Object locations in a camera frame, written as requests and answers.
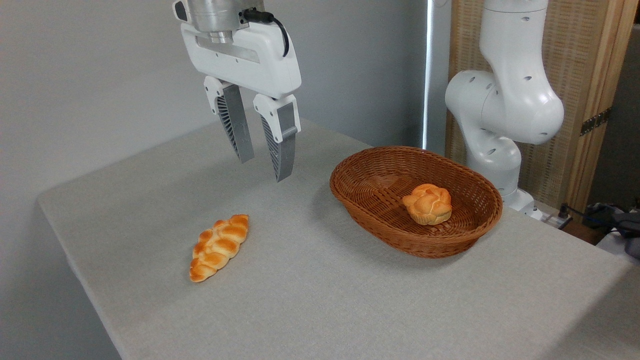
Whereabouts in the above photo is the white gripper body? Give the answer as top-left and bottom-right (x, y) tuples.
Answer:
(180, 22), (303, 100)

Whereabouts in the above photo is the long braided bread loaf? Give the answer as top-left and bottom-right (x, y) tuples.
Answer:
(189, 214), (250, 283)

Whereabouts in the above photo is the round knotted bread roll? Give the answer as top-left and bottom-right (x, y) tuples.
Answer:
(402, 183), (453, 226)

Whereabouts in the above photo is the wooden rattan folding screen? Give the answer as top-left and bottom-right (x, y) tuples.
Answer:
(445, 0), (640, 216)

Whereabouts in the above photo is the black plug with cable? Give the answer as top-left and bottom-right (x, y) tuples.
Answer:
(556, 202), (591, 232)

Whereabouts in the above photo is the grey fabric tablecloth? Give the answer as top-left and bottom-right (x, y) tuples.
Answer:
(36, 117), (640, 360)

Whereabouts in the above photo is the brown oval wicker basket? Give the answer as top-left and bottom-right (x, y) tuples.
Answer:
(329, 146), (504, 259)

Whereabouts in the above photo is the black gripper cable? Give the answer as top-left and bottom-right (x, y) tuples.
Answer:
(240, 8), (291, 58)

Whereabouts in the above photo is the dark metal screen hinge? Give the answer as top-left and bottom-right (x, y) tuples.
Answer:
(580, 107), (612, 137)

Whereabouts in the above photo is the dark grey cable bundle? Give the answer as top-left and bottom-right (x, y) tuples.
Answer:
(582, 201), (640, 259)

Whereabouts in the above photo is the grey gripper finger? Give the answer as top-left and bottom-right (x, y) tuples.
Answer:
(253, 93), (302, 183)
(203, 76), (256, 164)

